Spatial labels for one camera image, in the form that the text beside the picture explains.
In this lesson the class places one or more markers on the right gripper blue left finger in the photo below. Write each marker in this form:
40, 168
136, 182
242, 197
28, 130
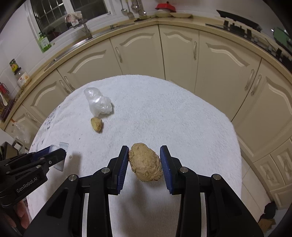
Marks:
119, 171

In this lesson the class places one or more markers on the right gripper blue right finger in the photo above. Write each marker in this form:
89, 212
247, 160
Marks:
170, 168

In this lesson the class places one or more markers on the steel kitchen sink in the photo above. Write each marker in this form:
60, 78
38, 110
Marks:
79, 44

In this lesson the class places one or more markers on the kitchen window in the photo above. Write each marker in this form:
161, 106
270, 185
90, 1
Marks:
48, 16

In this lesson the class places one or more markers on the small brown potato piece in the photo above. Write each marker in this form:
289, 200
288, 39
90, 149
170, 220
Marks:
97, 124

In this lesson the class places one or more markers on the white towel table cover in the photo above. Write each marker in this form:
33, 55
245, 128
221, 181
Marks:
145, 110

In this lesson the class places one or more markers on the glass jar with lid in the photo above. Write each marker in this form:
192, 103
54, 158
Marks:
23, 79

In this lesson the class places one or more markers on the cardboard box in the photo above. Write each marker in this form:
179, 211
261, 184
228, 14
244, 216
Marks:
266, 224

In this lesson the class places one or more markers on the green dish soap bottle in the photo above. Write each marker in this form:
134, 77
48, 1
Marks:
44, 42

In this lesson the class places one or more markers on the steel faucet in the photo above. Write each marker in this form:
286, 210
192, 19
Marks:
82, 23

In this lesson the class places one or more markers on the black gas stove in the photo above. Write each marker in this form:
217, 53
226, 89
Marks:
258, 39

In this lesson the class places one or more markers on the red pot lid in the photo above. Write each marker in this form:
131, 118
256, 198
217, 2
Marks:
165, 6

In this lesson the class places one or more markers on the black induction cooktop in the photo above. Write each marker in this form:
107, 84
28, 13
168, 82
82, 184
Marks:
238, 18

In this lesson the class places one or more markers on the hanging utensil rack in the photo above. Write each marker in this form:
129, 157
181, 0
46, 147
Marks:
133, 9

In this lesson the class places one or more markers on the green electric cooker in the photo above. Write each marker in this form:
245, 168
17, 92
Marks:
282, 37

